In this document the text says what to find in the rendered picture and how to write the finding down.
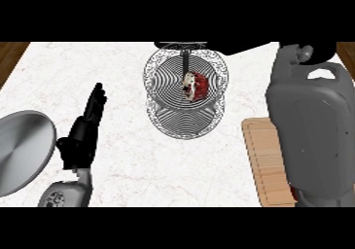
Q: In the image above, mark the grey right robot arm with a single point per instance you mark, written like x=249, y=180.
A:
x=314, y=129

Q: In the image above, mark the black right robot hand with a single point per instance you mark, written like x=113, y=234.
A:
x=325, y=52

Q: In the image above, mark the silver round pan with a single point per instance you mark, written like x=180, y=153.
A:
x=20, y=152

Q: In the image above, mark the red and white cupcake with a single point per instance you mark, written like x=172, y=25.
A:
x=197, y=87

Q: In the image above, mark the pale wooden cutting board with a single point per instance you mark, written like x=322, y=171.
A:
x=264, y=162

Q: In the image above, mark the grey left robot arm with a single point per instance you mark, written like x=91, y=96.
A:
x=64, y=194

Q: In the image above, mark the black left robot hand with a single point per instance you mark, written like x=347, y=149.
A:
x=82, y=136

